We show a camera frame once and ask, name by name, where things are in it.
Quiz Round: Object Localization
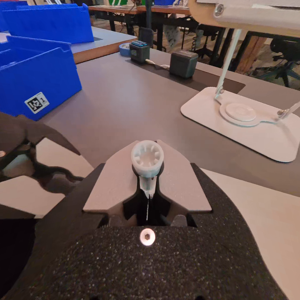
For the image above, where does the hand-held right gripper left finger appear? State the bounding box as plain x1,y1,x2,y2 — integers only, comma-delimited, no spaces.
83,141,148,222

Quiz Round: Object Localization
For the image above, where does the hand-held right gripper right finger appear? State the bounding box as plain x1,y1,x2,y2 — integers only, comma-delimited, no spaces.
152,140,212,221

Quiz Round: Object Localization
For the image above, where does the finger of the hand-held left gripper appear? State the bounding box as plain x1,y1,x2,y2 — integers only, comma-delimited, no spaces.
0,148,86,196
0,112,81,170

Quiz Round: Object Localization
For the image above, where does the green whiteboard marker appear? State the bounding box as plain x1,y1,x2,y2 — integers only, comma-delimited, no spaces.
130,140,165,189

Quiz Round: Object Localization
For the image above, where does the blue plastic bin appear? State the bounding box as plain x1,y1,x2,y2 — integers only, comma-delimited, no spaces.
0,2,94,45
0,35,82,121

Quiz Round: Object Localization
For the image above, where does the white whiteboard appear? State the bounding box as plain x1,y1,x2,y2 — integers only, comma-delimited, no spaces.
0,137,300,300

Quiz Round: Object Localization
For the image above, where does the white table sign stand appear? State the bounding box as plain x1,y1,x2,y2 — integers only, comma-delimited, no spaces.
181,0,300,163

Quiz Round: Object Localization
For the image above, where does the black boxy object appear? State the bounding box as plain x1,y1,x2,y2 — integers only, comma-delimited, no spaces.
169,50,199,79

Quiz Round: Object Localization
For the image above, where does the blue tape roll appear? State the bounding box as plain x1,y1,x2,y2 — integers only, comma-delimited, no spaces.
119,42,132,57

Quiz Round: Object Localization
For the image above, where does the black box with blue top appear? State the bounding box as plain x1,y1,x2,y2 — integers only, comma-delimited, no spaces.
130,40,150,64

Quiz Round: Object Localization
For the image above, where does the wooden office desk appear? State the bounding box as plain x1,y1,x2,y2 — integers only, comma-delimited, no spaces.
89,4,197,29

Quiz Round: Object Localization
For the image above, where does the black chair base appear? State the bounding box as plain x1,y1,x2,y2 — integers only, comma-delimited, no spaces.
253,38,300,88

